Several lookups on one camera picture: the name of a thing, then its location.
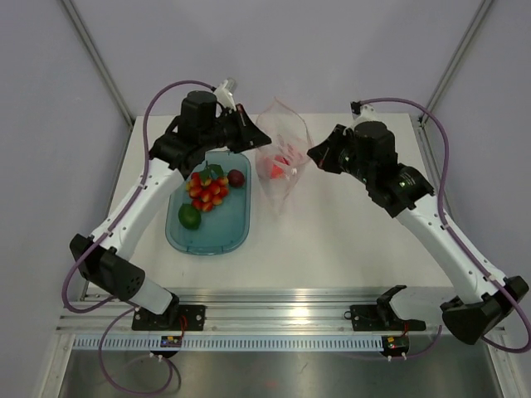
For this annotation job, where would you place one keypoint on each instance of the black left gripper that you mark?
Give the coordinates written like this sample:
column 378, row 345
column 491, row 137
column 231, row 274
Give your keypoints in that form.
column 249, row 135

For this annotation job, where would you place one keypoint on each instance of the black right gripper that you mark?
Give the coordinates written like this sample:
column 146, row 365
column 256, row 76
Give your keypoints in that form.
column 323, row 155

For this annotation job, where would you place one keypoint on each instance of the clear pink zip top bag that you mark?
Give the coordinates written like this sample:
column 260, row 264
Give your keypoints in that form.
column 290, row 138

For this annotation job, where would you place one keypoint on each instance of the dark purple fake plum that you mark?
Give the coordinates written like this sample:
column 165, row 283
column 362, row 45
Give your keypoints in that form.
column 236, row 178

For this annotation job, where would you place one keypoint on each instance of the red yellow fake apple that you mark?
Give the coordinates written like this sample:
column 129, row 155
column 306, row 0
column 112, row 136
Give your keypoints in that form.
column 278, row 167

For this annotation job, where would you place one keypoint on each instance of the red strawberry bunch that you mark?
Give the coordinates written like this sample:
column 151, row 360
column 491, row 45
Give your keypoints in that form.
column 208, row 187

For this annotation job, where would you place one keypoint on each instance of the green fake lime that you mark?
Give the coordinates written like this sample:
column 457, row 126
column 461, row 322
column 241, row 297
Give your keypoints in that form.
column 189, row 217

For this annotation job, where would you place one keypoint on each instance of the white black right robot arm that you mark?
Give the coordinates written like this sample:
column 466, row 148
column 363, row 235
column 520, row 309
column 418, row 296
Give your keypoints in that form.
column 484, row 295

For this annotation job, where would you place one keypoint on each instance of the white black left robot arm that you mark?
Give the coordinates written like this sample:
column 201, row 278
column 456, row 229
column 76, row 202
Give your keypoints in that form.
column 208, row 120

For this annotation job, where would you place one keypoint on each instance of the blue transparent plastic tray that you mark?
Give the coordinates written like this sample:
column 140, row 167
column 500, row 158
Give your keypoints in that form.
column 225, row 227

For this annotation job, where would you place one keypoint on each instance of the aluminium mounting rail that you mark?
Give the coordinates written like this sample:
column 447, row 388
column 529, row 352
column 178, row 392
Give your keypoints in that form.
column 258, row 311

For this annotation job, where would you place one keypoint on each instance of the right aluminium frame post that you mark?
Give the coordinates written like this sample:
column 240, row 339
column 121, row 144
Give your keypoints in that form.
column 460, row 53

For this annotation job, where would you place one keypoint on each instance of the aluminium frame post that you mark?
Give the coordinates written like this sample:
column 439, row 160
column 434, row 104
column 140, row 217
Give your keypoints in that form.
column 460, row 53
column 87, row 41

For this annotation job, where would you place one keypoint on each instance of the left aluminium frame post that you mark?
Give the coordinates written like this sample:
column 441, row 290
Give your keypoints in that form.
column 87, row 41

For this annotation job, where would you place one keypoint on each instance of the white slotted cable duct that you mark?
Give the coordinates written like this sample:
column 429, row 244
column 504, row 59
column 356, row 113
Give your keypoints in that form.
column 205, row 343

